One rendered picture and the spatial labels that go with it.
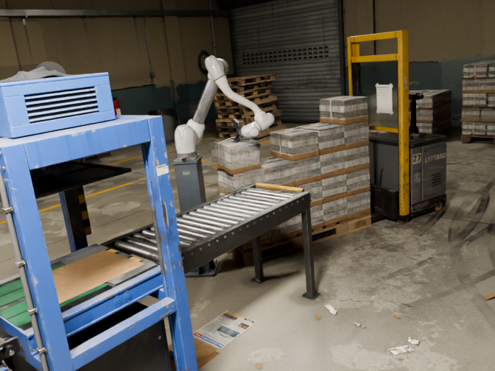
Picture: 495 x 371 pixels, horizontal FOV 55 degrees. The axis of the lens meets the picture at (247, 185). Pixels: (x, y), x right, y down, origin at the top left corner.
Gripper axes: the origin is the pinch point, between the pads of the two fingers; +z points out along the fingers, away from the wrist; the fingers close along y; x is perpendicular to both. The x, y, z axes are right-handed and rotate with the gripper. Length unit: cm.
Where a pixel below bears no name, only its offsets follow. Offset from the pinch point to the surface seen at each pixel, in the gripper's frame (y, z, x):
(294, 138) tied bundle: 15, -18, 50
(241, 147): 13.3, -19.8, -2.9
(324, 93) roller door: 11, 562, 525
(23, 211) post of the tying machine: -4, -187, -172
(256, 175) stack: 39.6, -17.3, 9.6
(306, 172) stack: 47, -16, 61
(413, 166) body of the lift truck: 63, -31, 177
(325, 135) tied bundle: 17, -19, 84
